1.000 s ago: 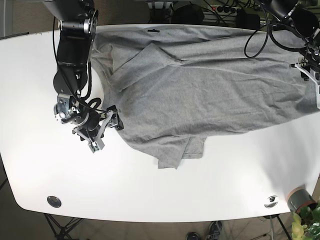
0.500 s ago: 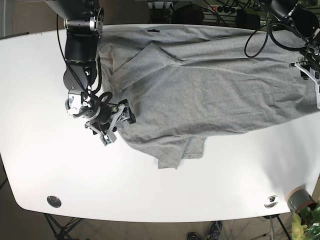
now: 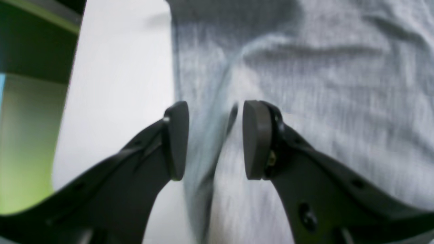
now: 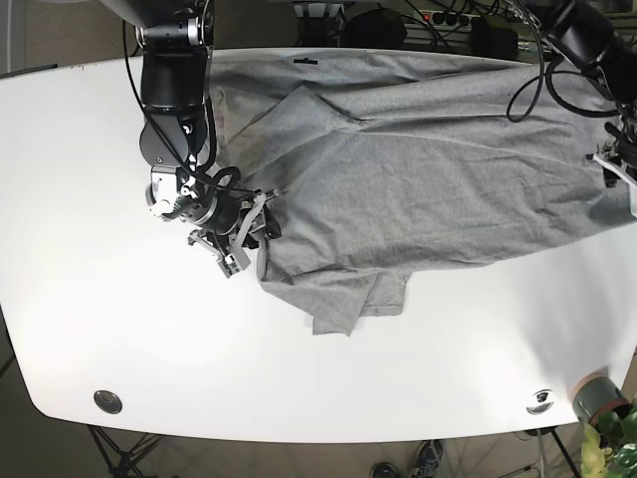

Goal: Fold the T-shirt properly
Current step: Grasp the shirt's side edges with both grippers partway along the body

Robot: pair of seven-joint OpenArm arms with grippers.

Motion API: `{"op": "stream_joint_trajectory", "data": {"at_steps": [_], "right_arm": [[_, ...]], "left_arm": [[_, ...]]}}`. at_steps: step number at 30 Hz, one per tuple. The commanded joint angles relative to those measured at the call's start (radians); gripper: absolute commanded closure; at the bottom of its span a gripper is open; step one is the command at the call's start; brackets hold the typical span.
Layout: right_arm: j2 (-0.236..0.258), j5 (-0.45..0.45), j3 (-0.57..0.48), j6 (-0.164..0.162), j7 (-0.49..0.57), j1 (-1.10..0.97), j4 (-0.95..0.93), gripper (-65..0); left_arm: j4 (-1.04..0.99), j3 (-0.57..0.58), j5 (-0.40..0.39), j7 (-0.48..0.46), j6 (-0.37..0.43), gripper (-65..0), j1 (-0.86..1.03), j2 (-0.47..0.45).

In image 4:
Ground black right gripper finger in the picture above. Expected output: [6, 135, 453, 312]
[255, 211, 282, 247]

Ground metal table grommet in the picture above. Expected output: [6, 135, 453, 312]
[94, 389, 123, 414]
[526, 389, 555, 415]

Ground grey plant pot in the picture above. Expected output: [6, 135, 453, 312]
[569, 372, 632, 427]

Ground left metal table grommet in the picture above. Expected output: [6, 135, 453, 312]
[94, 389, 123, 414]

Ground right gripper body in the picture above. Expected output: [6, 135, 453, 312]
[146, 166, 279, 277]

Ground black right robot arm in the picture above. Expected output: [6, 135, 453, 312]
[106, 1, 281, 277]

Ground person's dark shoes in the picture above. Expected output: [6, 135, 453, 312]
[369, 439, 445, 478]

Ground right metal table grommet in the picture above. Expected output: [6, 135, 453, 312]
[526, 389, 555, 415]

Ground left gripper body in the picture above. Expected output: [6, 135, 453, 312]
[587, 117, 636, 194]

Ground green potted plant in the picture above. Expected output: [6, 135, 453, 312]
[580, 405, 636, 478]

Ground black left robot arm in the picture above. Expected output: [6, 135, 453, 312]
[506, 1, 636, 193]

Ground grey printed T-shirt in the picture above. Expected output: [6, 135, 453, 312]
[210, 53, 633, 335]

